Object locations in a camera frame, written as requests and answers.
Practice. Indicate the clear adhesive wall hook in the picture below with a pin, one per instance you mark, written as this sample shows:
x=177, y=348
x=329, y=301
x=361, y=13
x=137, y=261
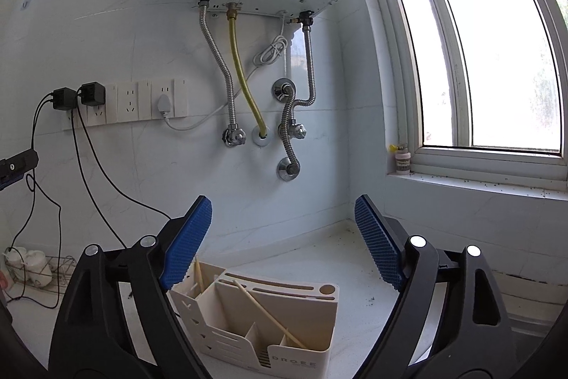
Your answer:
x=25, y=2

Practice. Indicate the small white bottle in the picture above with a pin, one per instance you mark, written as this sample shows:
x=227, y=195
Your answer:
x=403, y=161

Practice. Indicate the beige plastic utensil holder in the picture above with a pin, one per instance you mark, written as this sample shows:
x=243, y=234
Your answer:
x=284, y=303

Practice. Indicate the black power adapter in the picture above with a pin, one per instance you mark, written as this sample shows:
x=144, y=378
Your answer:
x=64, y=98
x=92, y=93

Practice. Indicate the white framed window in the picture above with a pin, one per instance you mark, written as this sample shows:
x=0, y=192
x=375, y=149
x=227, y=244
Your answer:
x=497, y=50

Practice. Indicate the chrome angle valve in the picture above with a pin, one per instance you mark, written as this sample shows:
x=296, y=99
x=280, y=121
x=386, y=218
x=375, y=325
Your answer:
x=293, y=129
x=233, y=136

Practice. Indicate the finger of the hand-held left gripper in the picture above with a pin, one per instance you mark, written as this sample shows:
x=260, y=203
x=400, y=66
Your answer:
x=17, y=165

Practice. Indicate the chrome wall flange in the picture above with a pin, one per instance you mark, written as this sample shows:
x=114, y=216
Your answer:
x=286, y=171
x=282, y=88

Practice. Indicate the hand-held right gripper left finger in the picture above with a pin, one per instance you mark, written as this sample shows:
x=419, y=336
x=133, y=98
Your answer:
x=186, y=246

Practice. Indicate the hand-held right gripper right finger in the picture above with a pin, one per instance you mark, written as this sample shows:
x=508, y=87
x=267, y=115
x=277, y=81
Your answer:
x=379, y=246

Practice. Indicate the white wall socket panel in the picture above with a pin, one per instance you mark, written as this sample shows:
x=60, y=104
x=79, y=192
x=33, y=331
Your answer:
x=128, y=101

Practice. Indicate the light wooden chopstick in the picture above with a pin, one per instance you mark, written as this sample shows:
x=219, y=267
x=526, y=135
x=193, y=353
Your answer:
x=199, y=274
x=270, y=317

